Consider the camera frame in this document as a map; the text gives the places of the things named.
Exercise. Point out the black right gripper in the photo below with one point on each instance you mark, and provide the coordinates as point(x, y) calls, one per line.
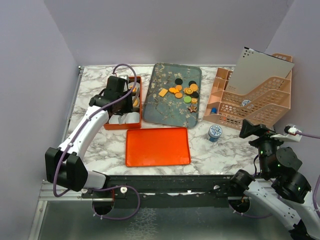
point(248, 128)

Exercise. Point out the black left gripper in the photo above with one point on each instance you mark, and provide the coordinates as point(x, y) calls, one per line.
point(129, 107)

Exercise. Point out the orange round dotted cookie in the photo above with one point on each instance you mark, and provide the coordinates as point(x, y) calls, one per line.
point(136, 103)

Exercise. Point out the metal grey-handled tongs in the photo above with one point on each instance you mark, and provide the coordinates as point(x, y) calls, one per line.
point(137, 94)

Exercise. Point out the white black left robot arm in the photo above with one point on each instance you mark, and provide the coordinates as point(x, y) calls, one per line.
point(64, 164)

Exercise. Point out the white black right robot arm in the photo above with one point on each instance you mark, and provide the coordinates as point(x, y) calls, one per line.
point(295, 205)

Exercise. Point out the white paper cup liner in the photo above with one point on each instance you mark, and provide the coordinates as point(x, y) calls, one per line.
point(131, 85)
point(134, 98)
point(117, 119)
point(132, 118)

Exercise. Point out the blue white round jar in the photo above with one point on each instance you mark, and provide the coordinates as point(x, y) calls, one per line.
point(245, 102)

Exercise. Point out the peach plastic desk organizer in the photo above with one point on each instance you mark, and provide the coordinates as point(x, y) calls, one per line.
point(270, 101)

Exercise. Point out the blue round slime jar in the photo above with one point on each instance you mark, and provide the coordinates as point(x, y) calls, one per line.
point(214, 133)

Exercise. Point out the orange cookie tin box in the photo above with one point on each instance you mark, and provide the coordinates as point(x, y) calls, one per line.
point(108, 126)

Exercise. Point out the blue capped bottle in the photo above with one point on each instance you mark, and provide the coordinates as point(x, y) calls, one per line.
point(213, 110)

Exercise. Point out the blue floral serving tray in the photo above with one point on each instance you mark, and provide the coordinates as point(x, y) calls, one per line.
point(169, 110)

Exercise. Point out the orange fish cookie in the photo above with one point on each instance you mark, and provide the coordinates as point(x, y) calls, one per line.
point(173, 90)

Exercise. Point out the brown star cookie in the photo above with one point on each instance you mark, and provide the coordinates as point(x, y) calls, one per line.
point(192, 108)

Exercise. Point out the tan swirl cookie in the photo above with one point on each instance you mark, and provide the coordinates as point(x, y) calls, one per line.
point(194, 100)

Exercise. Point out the black sandwich cookie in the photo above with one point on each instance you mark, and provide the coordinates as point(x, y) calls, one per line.
point(194, 95)
point(191, 82)
point(178, 81)

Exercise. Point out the orange oval cookie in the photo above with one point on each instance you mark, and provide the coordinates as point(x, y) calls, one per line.
point(178, 95)

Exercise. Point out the grey notebook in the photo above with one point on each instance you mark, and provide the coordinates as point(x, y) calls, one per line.
point(253, 68)

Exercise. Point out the green macaron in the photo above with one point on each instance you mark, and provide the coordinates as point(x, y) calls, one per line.
point(187, 99)

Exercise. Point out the tan round dotted cookie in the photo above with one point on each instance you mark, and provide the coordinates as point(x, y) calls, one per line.
point(194, 87)

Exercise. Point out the yellow lotus slice cookie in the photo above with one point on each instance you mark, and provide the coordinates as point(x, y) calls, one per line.
point(188, 91)

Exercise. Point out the orange tin lid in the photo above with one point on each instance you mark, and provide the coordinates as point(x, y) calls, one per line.
point(157, 147)

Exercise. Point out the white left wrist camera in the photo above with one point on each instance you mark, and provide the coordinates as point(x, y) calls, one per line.
point(125, 77)

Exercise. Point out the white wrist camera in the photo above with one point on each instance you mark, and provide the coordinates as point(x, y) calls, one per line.
point(125, 77)
point(291, 134)

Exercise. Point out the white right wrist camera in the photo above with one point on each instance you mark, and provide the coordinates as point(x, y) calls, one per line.
point(291, 134)

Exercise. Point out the black metal base rail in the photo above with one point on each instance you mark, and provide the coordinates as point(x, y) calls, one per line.
point(166, 191)

